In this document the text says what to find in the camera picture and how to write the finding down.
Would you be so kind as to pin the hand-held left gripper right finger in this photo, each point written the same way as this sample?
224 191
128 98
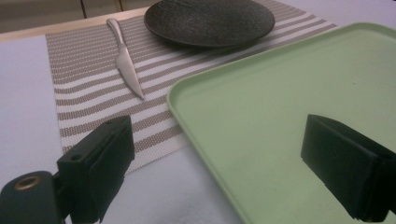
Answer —
342 161

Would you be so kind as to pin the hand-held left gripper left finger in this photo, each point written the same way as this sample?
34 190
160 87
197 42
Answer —
99 165

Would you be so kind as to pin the green plastic tray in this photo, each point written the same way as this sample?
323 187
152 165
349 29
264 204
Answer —
267 124

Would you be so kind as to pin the striped woven placemat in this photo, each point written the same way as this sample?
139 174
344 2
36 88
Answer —
93 81

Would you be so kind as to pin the silver table knife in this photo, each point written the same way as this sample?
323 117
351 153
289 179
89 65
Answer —
126 62

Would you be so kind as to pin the dark textured round plate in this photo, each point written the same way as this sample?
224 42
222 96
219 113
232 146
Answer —
208 21

